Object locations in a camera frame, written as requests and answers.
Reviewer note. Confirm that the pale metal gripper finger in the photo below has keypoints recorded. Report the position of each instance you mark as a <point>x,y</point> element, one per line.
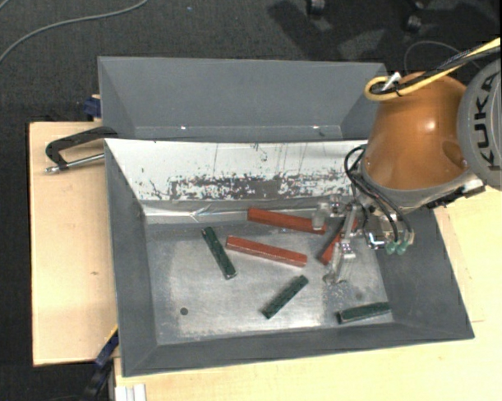
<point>340,266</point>
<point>320,220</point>

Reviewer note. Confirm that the dark green flat block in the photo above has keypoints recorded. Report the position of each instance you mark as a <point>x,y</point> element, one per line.
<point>364,312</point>
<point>285,296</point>
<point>218,252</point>

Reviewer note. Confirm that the red-brown flat block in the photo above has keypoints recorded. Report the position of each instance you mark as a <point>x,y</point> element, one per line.
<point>327,252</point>
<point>282,220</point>
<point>265,250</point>

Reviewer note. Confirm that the brown cardboard board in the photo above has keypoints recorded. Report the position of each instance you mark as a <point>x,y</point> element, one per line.
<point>71,243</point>

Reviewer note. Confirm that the grey metal bin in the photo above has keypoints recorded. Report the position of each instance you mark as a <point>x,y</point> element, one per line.
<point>238,294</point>

